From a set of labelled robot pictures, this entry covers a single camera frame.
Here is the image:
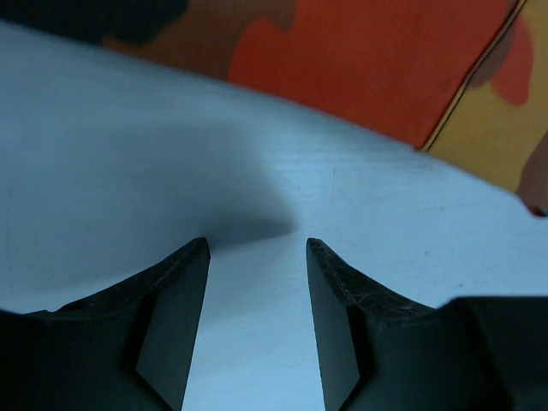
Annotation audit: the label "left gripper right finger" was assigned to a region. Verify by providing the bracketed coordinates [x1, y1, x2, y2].
[307, 238, 547, 410]

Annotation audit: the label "orange camouflage trousers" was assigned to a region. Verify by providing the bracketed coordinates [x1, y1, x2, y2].
[1, 0, 547, 216]

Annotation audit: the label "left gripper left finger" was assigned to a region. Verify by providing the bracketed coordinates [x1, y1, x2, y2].
[1, 238, 210, 410]

